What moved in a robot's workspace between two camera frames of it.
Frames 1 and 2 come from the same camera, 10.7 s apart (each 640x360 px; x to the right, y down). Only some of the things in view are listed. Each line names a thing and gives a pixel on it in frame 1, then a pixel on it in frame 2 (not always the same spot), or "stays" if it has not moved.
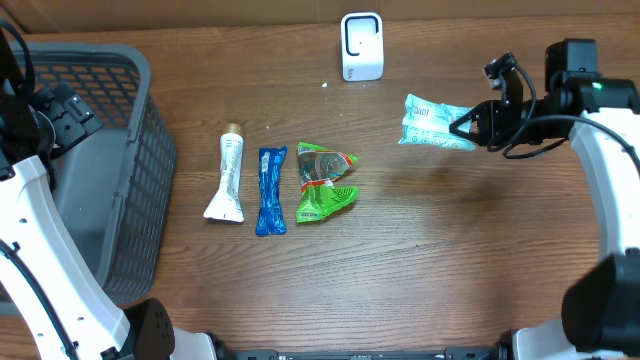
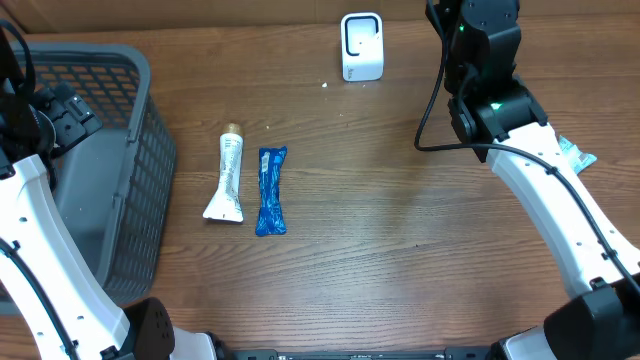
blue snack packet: [271, 220] stays
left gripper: [74, 119] stays
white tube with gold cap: [227, 203] stays
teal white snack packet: [428, 123] → [577, 159]
